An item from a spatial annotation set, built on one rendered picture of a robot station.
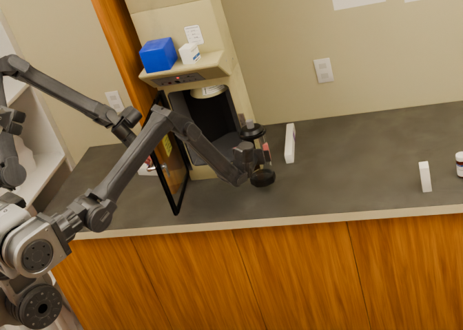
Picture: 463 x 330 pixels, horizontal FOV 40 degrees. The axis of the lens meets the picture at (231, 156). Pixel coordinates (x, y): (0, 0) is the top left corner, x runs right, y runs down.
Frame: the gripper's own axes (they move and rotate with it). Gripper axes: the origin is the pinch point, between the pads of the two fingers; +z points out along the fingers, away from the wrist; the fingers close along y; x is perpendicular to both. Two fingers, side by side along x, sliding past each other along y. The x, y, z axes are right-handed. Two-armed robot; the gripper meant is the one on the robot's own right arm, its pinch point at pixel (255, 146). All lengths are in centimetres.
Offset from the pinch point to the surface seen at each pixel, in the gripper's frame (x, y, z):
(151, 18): -54, 29, 6
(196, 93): -20.3, 22.5, 11.5
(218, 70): -32.8, 6.5, -1.0
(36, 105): -9, 125, 52
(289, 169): 18.6, -8.1, 12.9
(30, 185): 22, 126, 25
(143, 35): -48, 35, 6
